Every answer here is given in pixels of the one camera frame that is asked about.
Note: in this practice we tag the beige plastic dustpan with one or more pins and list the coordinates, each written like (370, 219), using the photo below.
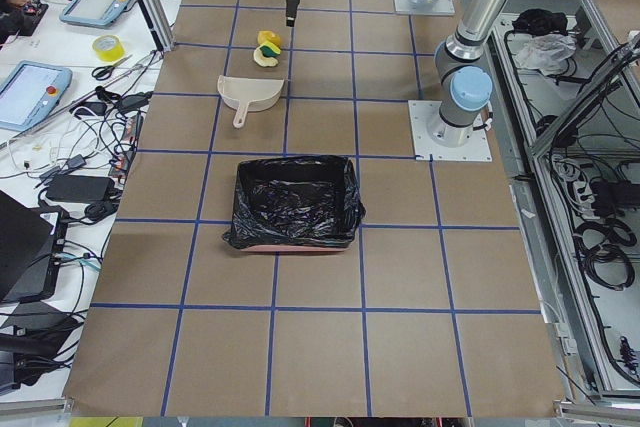
(244, 95)

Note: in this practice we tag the black trash bag bin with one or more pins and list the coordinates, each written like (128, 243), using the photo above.
(298, 203)

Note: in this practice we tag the yellow green sponge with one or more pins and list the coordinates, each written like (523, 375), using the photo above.
(269, 50)

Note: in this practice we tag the yellow tape roll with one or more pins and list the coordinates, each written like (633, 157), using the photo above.
(108, 48)

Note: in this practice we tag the far teach pendant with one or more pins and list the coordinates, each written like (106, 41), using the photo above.
(94, 13)

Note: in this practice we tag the teach pendant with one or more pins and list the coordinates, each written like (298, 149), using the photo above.
(94, 13)
(30, 93)

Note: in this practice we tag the metal rod green tip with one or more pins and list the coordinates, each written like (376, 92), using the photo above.
(143, 74)

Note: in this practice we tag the crumpled white cloth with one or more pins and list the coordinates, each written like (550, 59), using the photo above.
(548, 54)

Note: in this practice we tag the near teach pendant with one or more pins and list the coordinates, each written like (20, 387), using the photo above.
(30, 93)

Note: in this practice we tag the black power adapter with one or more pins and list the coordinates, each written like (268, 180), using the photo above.
(79, 189)

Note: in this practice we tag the black laptop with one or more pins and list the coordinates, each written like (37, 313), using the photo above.
(31, 241)

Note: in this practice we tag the black handled scissors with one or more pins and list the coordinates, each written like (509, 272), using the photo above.
(105, 72)

